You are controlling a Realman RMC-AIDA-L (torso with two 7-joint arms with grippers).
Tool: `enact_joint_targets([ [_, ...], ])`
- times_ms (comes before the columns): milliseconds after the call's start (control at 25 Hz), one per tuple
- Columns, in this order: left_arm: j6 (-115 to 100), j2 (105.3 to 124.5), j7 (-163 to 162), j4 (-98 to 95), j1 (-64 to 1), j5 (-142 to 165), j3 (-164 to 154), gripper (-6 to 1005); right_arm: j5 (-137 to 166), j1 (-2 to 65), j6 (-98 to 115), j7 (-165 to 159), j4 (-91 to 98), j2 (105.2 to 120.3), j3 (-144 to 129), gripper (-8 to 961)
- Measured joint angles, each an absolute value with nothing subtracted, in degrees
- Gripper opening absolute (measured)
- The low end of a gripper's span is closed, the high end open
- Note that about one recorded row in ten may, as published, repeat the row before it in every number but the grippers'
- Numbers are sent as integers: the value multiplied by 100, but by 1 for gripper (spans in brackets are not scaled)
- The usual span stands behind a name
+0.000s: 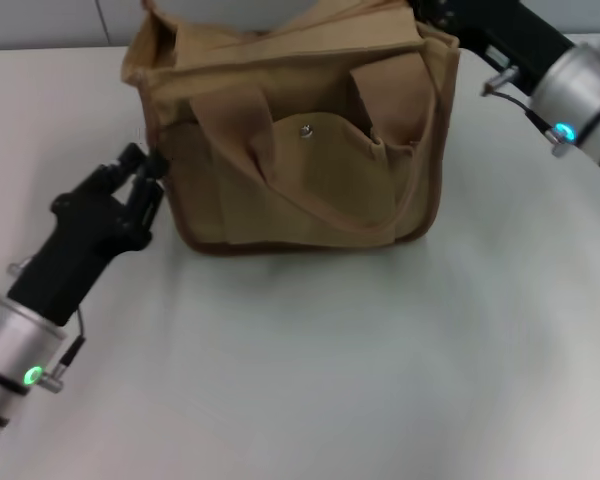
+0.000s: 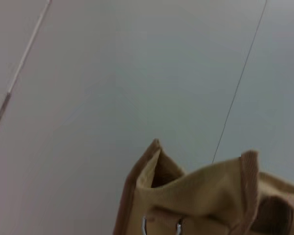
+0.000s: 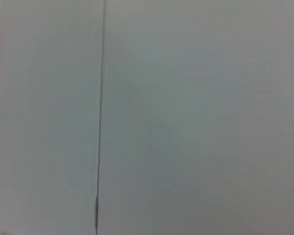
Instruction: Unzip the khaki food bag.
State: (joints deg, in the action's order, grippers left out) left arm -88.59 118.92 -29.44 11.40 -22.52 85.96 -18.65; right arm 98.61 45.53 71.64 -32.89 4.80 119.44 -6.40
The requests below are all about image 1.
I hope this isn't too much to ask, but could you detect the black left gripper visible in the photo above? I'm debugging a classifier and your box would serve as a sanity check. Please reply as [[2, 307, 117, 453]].
[[6, 142, 172, 327]]

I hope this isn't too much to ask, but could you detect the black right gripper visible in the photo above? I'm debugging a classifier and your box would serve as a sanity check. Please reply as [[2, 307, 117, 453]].
[[410, 0, 577, 94]]

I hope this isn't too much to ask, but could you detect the khaki canvas food bag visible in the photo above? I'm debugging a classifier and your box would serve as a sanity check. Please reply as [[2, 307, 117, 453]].
[[120, 0, 462, 259]]

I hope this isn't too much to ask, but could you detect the right gripper cable with connector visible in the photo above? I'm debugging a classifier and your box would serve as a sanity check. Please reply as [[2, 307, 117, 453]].
[[481, 64, 577, 159]]

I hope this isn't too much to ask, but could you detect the gripper cable with connector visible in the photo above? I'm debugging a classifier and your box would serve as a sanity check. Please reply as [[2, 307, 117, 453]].
[[481, 64, 577, 159], [6, 257, 87, 395]]

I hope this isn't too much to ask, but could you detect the left gripper cable with connector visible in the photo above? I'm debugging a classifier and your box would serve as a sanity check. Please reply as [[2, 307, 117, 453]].
[[6, 257, 87, 395]]

